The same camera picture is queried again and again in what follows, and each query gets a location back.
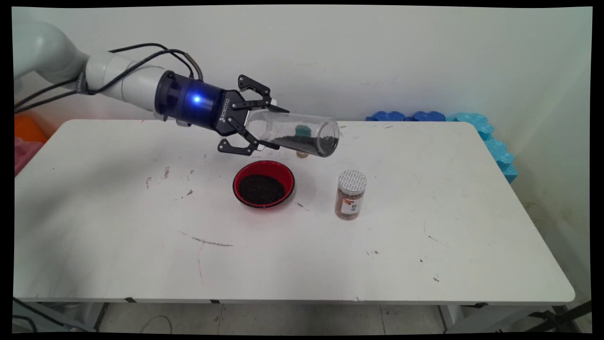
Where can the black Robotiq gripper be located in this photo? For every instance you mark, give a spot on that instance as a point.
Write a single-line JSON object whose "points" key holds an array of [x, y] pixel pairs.
{"points": [[198, 104]]}

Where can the clear plastic jar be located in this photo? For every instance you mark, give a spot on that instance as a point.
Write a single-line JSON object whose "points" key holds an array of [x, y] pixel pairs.
{"points": [[292, 123]]}

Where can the black seeds heap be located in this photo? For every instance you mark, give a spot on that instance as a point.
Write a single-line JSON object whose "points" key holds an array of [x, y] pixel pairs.
{"points": [[302, 141], [260, 190]]}

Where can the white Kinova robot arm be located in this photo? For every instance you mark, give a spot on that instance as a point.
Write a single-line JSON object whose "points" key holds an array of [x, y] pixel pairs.
{"points": [[47, 52]]}

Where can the red bowl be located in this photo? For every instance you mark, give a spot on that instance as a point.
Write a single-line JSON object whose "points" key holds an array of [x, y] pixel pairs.
{"points": [[264, 167]]}

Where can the green-capped spice bottle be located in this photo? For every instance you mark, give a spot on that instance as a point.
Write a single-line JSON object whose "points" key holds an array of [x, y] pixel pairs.
{"points": [[302, 154]]}

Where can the brown spice jar white lid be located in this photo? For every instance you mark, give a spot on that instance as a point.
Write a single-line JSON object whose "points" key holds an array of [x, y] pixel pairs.
{"points": [[350, 196]]}

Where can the dark blue foam piece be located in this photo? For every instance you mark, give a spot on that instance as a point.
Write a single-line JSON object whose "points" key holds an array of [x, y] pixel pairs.
{"points": [[387, 116], [428, 116]]}

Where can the orange object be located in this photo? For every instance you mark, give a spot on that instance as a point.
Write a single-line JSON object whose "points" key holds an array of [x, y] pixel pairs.
{"points": [[28, 131]]}

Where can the pink object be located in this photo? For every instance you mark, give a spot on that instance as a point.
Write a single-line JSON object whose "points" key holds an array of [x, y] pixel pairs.
{"points": [[23, 153]]}

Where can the light blue foam piece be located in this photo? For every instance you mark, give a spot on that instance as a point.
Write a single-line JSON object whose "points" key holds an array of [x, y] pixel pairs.
{"points": [[490, 141]]}

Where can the white table leg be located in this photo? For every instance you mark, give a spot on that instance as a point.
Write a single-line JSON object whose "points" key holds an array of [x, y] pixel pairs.
{"points": [[96, 312], [452, 318]]}

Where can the black tripod leg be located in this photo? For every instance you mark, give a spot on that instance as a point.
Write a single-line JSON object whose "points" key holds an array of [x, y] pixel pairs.
{"points": [[561, 317]]}

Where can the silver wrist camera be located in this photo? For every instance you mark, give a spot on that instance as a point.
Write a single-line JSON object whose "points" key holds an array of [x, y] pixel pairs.
{"points": [[181, 123]]}

